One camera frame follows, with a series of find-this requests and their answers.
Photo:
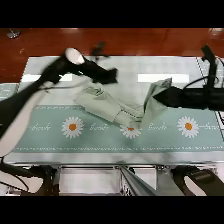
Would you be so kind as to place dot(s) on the silver frame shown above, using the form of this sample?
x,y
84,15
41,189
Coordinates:
x,y
133,181

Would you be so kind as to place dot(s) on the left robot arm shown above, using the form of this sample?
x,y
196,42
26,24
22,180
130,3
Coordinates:
x,y
20,103

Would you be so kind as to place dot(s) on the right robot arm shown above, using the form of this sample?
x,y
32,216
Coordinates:
x,y
201,99

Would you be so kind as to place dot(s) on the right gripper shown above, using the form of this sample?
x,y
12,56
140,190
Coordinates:
x,y
169,96

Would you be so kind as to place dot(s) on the pale green shirt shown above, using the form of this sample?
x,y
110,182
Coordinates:
x,y
103,104

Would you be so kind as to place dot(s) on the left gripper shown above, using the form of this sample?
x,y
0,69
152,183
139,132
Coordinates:
x,y
106,75

